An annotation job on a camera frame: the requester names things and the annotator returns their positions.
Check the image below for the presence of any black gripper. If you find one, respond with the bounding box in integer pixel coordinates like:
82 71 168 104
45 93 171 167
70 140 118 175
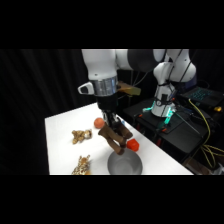
96 94 122 130

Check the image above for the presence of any brown plush deer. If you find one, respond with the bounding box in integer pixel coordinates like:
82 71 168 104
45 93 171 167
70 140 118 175
97 121 134 156

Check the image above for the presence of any grey bowl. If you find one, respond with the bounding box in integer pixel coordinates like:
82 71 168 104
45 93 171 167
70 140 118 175
106 149 144 176

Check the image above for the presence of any orange ball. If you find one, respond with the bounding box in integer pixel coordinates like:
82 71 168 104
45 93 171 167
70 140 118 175
93 117 106 129

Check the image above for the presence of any red cube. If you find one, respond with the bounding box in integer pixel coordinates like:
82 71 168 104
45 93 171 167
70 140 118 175
126 138 140 152

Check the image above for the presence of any spotted tan plush animal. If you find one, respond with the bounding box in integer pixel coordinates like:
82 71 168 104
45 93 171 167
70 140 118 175
71 128 93 145

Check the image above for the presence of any spotted yellow plush animal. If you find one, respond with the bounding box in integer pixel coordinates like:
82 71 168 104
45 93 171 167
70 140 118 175
71 154 92 176

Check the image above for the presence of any black robot stand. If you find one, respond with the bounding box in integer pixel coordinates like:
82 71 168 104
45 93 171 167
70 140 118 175
122 97 224 165

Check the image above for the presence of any black laptop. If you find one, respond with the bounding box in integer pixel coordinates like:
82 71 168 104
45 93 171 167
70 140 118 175
179 85 224 108

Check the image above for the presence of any tan wrist camera mount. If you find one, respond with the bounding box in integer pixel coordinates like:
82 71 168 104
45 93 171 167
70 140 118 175
116 81 142 98

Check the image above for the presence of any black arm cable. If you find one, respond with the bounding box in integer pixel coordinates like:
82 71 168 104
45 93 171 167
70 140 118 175
165 49 190 88

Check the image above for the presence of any yellow cable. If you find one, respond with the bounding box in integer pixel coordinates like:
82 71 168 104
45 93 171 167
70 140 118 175
187 98 224 169

